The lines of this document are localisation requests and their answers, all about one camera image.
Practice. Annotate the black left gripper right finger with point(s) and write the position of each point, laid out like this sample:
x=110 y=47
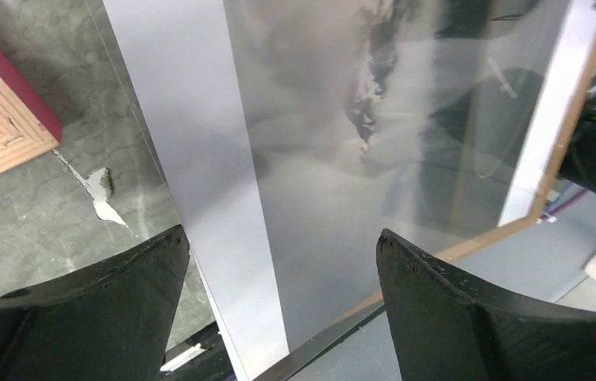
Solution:
x=447 y=324

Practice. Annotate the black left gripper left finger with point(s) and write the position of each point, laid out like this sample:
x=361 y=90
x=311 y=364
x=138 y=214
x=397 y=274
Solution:
x=107 y=321

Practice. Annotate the brown cardboard backing board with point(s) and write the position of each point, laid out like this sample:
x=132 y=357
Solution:
x=463 y=117

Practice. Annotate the glossy photo with white borders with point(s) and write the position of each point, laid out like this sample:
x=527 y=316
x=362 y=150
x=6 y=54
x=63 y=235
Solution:
x=245 y=102

